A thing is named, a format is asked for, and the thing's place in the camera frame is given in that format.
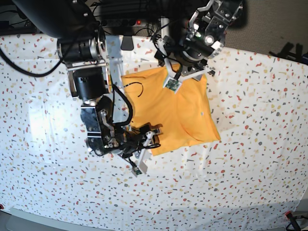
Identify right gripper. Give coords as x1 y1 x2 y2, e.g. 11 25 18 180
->
115 123 161 168

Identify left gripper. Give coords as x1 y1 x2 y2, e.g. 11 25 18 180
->
153 35 216 80

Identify yellow T-shirt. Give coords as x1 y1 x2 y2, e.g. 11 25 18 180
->
121 67 220 155

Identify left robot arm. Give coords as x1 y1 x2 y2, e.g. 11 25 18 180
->
151 0 243 81

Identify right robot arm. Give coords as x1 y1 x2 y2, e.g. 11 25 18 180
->
15 0 159 174

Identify black table clamp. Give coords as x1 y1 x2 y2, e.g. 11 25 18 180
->
120 36 134 51

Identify terrazzo patterned tablecloth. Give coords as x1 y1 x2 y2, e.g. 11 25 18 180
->
0 48 308 231

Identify red clamp bottom right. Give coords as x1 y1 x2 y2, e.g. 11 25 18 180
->
285 211 301 231

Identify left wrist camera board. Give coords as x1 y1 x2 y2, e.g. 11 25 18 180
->
163 77 182 94

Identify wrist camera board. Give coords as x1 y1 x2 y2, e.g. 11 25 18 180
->
131 162 148 177
163 77 182 94

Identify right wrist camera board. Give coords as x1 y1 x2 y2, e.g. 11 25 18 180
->
131 162 148 177

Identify white table leg post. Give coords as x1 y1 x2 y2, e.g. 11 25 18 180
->
160 17 170 38

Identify black cables under desk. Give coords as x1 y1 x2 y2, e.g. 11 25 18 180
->
91 0 188 43

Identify power strip with red switch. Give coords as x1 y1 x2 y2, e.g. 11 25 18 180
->
102 19 147 27

